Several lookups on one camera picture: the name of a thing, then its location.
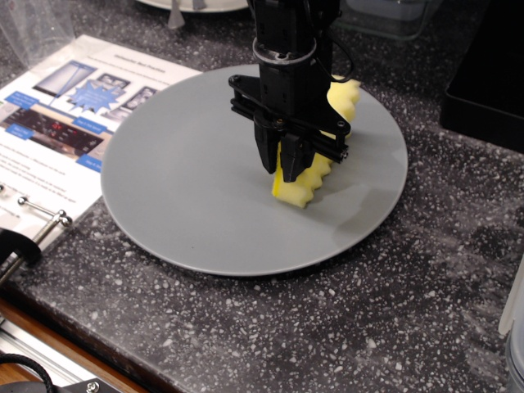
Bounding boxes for black tray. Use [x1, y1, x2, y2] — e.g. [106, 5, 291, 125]
[440, 1, 523, 153]

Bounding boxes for translucent plastic container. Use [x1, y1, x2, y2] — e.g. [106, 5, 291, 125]
[499, 260, 523, 392]

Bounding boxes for black base bracket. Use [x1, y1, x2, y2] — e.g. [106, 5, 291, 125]
[1, 354, 118, 393]

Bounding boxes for laminated instruction sheet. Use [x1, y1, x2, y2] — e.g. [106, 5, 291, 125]
[1, 35, 195, 237]

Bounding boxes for yellow foam sponge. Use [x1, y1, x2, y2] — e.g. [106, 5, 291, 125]
[272, 79, 360, 208]

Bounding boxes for clear plastic bag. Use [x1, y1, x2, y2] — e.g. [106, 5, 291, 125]
[1, 0, 75, 68]

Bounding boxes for white plate with cutlery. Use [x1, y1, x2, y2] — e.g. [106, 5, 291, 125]
[140, 0, 248, 13]

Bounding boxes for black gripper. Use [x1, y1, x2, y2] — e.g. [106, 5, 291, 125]
[228, 61, 351, 183]

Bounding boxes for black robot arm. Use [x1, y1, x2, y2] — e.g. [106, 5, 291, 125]
[228, 1, 351, 183]

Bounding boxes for clear glass container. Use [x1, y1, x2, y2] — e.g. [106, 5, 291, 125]
[336, 0, 442, 41]

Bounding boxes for aluminium rail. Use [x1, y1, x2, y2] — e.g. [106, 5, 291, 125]
[1, 316, 97, 386]

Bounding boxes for metal screw clamp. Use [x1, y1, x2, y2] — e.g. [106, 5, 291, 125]
[1, 196, 74, 286]

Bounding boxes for grey round plate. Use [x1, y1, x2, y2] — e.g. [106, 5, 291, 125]
[102, 65, 408, 276]

